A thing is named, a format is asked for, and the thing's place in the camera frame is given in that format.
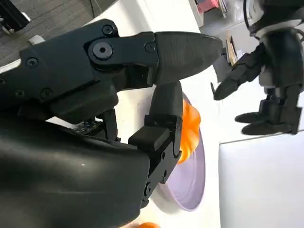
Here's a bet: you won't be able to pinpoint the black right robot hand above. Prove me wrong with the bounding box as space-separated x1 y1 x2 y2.
0 19 224 228

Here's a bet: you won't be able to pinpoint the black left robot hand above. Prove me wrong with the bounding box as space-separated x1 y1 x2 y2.
210 28 304 136

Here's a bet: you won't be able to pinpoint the wooden boards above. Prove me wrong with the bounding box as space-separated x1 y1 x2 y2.
225 30 238 67

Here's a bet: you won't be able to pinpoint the pink box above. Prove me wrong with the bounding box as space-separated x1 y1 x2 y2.
196 0 220 13

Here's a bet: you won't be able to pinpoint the lilac plate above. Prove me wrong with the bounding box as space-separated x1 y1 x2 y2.
154 92 206 212

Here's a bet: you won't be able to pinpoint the black metal machine frame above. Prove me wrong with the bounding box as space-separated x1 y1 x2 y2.
0 0 32 34

